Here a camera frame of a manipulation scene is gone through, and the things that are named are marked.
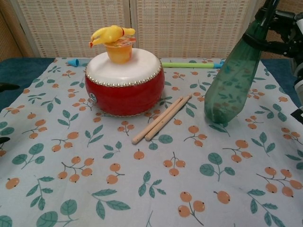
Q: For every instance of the red drum with white skin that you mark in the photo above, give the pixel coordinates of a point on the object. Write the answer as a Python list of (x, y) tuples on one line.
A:
[(123, 94)]

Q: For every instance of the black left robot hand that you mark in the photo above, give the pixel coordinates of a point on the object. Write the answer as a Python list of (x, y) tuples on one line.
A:
[(8, 86)]

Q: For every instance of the wooden drumstick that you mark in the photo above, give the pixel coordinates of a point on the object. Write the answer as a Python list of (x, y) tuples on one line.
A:
[(156, 119), (168, 118)]

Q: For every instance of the green and blue water squirter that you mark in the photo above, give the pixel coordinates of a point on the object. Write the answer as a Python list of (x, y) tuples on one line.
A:
[(189, 65)]

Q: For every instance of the floral fruit print tablecloth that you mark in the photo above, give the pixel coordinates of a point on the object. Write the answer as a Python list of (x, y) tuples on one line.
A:
[(151, 177)]

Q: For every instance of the yellow rubber chicken toy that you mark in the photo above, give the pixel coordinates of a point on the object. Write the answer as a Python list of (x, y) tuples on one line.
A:
[(106, 35)]

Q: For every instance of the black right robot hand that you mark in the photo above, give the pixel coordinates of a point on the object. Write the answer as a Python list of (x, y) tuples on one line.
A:
[(284, 35)]

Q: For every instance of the woven bamboo folding screen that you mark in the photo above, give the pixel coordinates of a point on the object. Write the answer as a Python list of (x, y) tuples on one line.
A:
[(71, 23)]

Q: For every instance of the orange jelly cup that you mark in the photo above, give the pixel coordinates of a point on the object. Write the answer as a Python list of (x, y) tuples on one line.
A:
[(118, 54)]

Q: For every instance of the green plastic spray bottle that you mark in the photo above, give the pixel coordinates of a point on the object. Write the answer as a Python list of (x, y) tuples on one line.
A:
[(227, 82)]

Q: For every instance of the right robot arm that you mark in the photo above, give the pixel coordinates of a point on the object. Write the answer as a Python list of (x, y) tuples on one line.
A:
[(299, 86)]

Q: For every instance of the teal velvet table cover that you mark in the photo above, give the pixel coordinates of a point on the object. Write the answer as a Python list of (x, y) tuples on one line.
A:
[(14, 68)]

